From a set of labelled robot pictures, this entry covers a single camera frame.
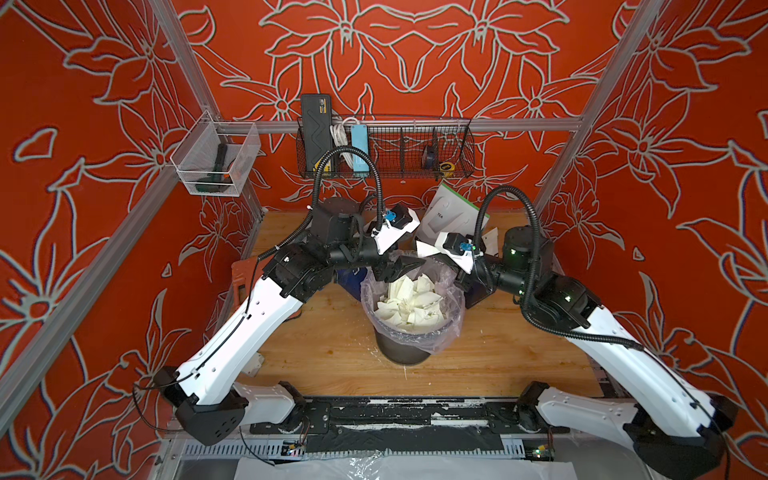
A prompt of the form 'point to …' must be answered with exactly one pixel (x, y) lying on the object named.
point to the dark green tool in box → (219, 179)
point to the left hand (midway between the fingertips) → (415, 242)
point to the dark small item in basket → (430, 157)
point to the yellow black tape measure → (447, 168)
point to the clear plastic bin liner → (436, 339)
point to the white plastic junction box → (253, 367)
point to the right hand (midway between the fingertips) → (428, 248)
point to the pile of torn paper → (411, 305)
